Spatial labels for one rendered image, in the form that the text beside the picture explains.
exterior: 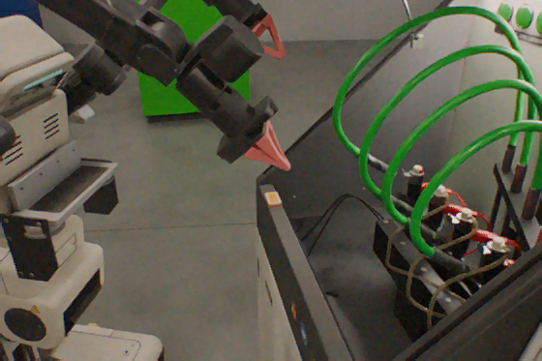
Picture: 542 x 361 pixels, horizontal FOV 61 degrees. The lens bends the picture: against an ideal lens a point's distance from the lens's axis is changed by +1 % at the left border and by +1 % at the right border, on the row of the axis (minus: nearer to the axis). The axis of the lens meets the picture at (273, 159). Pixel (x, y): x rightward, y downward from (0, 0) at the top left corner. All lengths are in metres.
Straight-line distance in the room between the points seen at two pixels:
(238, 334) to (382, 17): 6.16
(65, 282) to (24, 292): 0.09
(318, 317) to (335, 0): 6.71
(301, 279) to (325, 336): 0.14
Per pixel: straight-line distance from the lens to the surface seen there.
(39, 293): 1.21
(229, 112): 0.64
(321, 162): 1.22
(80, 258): 1.28
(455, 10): 0.86
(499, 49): 0.82
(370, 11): 7.50
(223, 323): 2.15
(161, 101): 4.13
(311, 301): 0.86
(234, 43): 0.60
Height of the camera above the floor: 1.55
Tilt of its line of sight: 27 degrees down
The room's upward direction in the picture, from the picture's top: straight up
